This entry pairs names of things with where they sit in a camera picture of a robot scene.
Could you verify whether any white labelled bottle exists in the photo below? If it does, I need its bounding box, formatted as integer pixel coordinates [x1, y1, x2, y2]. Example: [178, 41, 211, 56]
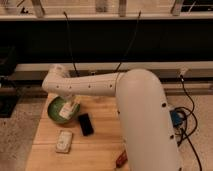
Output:
[59, 96, 79, 120]

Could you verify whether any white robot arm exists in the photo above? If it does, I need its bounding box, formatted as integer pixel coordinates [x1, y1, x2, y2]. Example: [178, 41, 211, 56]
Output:
[42, 64, 183, 171]

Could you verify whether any green ceramic bowl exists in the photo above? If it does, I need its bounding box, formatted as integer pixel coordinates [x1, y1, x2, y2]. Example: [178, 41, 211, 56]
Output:
[47, 96, 80, 124]

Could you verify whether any black smartphone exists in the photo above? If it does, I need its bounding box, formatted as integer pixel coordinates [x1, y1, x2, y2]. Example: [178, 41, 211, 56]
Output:
[78, 113, 94, 136]

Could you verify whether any blue floor device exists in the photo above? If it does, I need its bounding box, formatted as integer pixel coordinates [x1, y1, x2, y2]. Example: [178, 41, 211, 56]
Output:
[170, 111, 184, 127]

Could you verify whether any black cable right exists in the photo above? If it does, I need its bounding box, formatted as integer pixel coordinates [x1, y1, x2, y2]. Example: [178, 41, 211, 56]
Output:
[114, 10, 142, 73]

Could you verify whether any brown tool handle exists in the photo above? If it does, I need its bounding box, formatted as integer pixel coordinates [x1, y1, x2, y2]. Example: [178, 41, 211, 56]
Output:
[116, 151, 127, 168]

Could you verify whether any black cable left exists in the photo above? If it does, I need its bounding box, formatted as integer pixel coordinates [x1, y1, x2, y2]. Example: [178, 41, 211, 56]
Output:
[62, 11, 81, 78]

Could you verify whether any black floor cable bundle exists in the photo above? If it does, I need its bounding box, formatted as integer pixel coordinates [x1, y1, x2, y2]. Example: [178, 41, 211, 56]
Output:
[171, 74, 203, 171]

